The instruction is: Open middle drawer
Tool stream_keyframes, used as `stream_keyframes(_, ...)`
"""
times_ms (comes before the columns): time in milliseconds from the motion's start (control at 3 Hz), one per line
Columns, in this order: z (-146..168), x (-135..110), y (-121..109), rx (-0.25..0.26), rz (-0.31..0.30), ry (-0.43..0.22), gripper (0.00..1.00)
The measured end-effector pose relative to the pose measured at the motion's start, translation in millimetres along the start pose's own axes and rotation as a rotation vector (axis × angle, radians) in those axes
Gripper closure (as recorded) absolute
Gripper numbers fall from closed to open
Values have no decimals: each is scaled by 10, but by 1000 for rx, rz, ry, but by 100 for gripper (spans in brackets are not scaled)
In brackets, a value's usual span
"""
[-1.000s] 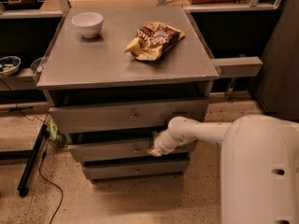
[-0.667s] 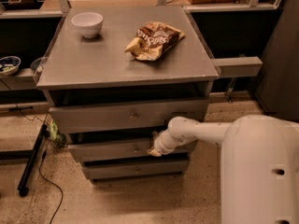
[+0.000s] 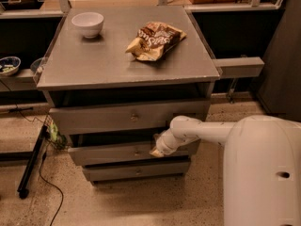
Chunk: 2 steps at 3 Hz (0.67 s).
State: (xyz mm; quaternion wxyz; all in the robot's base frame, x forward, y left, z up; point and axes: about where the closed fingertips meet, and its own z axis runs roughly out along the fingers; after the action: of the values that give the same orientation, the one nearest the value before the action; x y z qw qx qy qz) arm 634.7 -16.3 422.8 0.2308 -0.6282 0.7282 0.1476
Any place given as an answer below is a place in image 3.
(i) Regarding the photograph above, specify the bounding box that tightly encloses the blue patterned bowl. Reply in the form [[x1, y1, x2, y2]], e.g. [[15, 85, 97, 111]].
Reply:
[[0, 56, 21, 76]]

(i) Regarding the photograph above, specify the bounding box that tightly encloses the grey bottom drawer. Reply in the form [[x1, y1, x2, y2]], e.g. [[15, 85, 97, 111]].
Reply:
[[83, 158, 191, 182]]

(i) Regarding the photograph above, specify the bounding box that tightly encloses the grey side shelf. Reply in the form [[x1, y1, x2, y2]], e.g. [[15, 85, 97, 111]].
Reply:
[[0, 69, 37, 92]]

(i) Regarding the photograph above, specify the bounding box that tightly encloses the green packet in basket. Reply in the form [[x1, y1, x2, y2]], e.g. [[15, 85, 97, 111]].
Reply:
[[48, 121, 67, 147]]

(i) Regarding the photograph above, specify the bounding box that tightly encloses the brown chip bag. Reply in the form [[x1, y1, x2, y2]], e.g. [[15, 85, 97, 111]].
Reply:
[[126, 22, 186, 61]]

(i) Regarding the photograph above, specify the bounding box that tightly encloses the grey drawer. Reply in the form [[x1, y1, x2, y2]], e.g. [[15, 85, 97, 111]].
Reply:
[[67, 135, 201, 167], [83, 158, 191, 182], [50, 99, 210, 135]]

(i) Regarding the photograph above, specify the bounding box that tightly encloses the clear glass cup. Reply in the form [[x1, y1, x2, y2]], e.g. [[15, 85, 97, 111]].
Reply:
[[30, 57, 46, 73]]

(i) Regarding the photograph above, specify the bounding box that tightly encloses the black floor cable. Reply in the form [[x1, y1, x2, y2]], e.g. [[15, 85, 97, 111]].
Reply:
[[0, 78, 65, 226]]

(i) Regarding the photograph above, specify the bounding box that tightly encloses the grey top drawer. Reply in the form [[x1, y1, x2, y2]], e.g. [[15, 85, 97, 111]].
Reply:
[[50, 99, 210, 135]]

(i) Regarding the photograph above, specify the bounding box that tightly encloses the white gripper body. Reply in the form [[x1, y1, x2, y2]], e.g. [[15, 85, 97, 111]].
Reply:
[[154, 129, 183, 156]]

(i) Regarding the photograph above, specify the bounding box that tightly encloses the white ceramic bowl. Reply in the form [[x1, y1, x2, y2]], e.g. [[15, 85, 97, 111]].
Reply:
[[71, 12, 104, 39]]

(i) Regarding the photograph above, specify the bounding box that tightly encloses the black metal leg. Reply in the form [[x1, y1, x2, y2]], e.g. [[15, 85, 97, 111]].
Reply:
[[17, 125, 47, 200]]

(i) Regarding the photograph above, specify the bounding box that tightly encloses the grey drawer cabinet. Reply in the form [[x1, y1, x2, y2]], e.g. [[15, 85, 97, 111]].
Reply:
[[36, 5, 222, 186]]

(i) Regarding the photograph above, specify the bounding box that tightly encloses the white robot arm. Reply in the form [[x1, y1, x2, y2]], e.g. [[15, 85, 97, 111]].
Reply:
[[150, 115, 301, 226]]

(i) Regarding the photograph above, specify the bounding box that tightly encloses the grey side bar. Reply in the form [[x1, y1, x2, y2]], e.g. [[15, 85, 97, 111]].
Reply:
[[214, 56, 264, 79]]

